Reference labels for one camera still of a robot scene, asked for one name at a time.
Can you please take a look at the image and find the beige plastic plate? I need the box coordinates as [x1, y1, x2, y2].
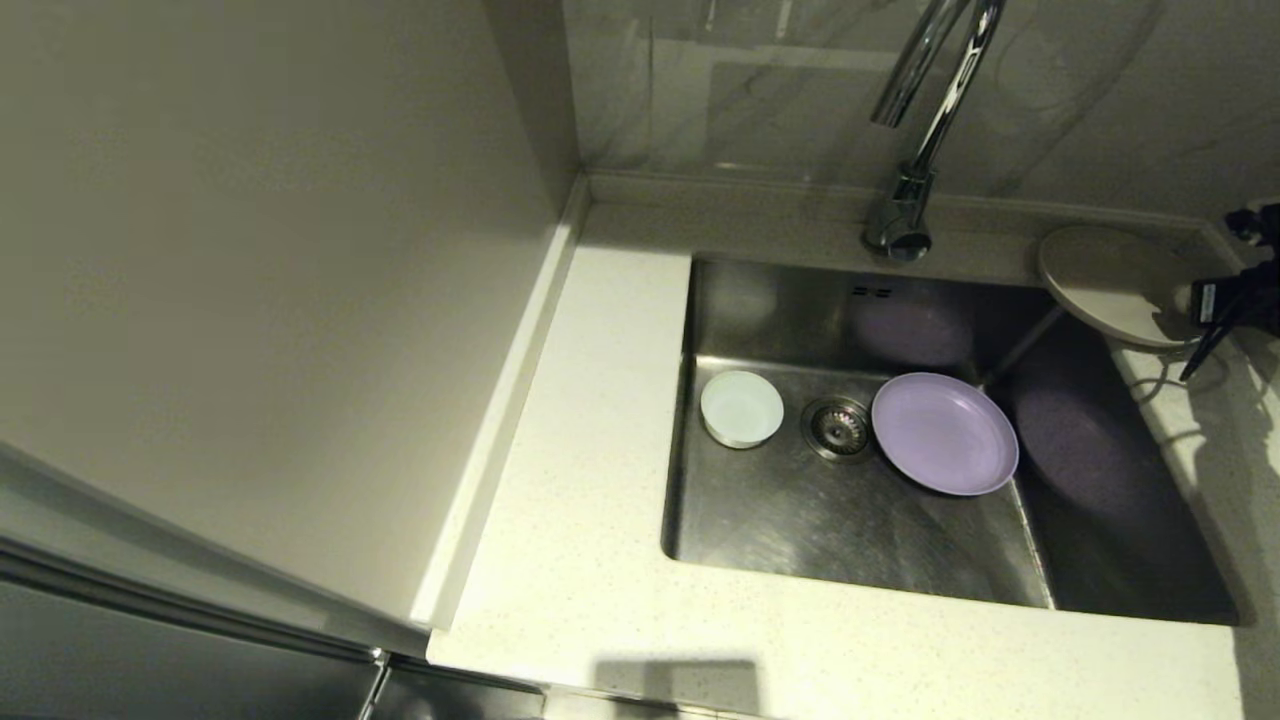
[1036, 224, 1203, 350]

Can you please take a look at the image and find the purple plastic plate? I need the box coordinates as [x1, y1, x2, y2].
[870, 372, 1021, 498]

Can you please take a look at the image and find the chrome kitchen faucet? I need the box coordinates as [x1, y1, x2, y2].
[862, 0, 1007, 265]

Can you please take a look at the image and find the small white bowl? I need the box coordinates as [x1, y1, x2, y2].
[699, 370, 786, 451]

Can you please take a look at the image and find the metal sink drain strainer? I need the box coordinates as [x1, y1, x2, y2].
[800, 396, 876, 463]

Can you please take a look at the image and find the stainless steel sink basin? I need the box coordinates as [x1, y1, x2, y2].
[660, 250, 1246, 629]

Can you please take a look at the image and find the white edge trim strip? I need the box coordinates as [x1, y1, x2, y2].
[412, 172, 593, 633]

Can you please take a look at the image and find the tall beige cabinet side panel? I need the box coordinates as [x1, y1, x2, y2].
[0, 0, 583, 651]

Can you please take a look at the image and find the metal door trim strip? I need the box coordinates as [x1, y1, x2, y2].
[0, 535, 391, 666]

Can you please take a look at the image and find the grey glossy cabinet door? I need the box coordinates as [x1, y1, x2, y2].
[0, 560, 546, 720]

